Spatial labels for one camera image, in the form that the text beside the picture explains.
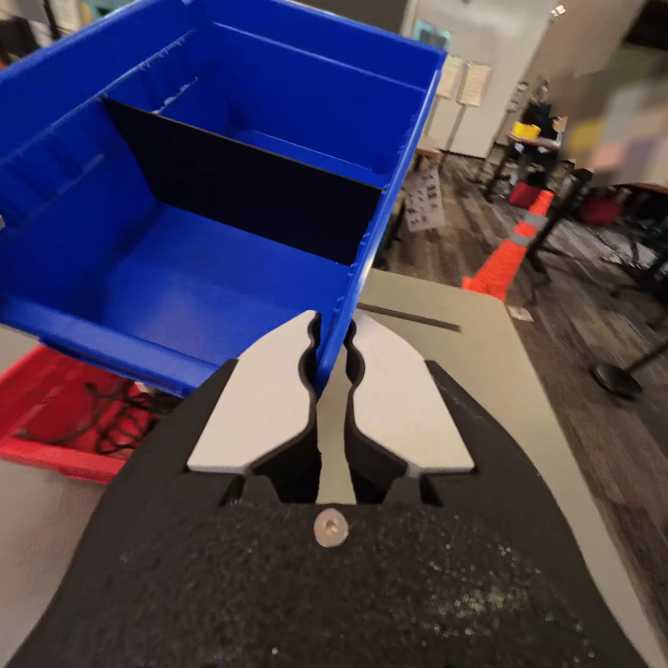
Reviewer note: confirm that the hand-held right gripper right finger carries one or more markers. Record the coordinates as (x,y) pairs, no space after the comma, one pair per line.
(412,418)

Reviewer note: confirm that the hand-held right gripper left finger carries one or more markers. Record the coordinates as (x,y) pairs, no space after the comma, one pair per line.
(251,418)

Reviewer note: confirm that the blue plastic bin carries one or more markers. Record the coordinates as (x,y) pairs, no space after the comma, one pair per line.
(209,303)

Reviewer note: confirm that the red plastic bin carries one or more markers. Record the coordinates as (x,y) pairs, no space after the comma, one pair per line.
(42,418)

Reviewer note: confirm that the grey desk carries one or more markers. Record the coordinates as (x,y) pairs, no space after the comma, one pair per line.
(470,344)

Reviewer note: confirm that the orange traffic cone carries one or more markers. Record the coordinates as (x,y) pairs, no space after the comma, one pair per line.
(511,256)

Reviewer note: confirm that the black round floor base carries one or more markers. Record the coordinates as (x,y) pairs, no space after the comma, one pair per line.
(616,381)

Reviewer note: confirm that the wooden background table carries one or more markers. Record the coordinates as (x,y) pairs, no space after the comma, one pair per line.
(564,157)

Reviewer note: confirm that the black sign stand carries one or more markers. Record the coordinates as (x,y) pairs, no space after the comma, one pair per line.
(464,89)

